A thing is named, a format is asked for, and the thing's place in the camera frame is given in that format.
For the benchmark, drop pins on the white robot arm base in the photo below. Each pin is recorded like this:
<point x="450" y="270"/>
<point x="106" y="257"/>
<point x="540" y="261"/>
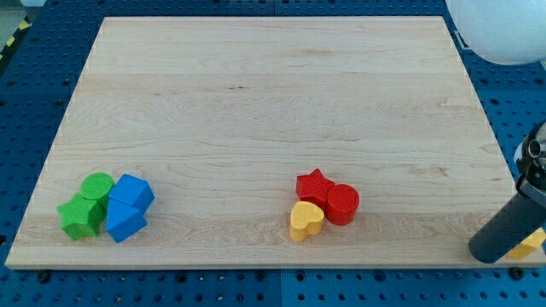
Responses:
<point x="505" y="32"/>

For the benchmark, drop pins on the red star block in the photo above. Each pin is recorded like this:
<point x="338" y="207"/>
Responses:
<point x="313" y="188"/>

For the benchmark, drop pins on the wooden board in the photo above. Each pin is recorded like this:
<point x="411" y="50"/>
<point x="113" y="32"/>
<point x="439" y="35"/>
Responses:
<point x="220" y="115"/>

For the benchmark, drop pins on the yellow heart block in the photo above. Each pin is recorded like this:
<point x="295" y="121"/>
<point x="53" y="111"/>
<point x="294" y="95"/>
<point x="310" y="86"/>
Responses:
<point x="305" y="219"/>

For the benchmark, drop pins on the red cylinder block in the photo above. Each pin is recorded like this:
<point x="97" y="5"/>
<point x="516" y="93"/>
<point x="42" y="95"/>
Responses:
<point x="342" y="203"/>

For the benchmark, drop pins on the blue cube block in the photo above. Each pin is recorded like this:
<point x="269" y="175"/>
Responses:
<point x="133" y="191"/>

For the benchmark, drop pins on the blue triangular block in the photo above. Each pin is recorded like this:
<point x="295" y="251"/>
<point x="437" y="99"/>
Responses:
<point x="123" y="221"/>

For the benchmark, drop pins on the green cylinder block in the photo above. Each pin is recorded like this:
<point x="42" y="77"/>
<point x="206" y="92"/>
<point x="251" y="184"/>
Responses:
<point x="97" y="186"/>

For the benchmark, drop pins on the green star block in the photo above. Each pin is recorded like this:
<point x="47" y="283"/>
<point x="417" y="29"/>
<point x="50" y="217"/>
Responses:
<point x="81" y="217"/>

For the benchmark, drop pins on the yellow block at edge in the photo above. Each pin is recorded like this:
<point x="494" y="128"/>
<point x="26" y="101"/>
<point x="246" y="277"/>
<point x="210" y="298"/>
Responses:
<point x="528" y="245"/>

